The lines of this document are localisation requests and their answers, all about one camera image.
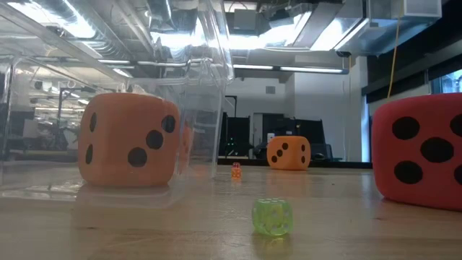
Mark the large orange foam die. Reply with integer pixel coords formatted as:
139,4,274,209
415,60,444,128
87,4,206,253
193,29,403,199
266,135,312,171
77,92,181,188

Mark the small green translucent die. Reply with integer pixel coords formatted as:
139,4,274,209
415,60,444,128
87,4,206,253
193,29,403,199
251,197,294,238

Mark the large red foam die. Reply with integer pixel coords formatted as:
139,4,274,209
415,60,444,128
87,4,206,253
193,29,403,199
371,92,462,212

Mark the black cabinet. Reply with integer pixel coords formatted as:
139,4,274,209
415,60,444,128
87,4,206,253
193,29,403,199
218,95,252,158

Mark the black computer monitor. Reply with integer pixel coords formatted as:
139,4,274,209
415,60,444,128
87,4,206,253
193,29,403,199
261,113,326,160

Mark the clear plastic bin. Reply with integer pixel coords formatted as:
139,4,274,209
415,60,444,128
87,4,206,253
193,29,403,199
0,0,235,209

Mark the fluorescent ceiling light strip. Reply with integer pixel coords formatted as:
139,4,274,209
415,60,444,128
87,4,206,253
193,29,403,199
232,64,349,75

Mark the silver ventilation duct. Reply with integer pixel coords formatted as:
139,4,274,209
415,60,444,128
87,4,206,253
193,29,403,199
252,0,443,55

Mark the yellow hanging cable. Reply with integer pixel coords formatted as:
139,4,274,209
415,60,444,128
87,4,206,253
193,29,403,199
386,16,403,99

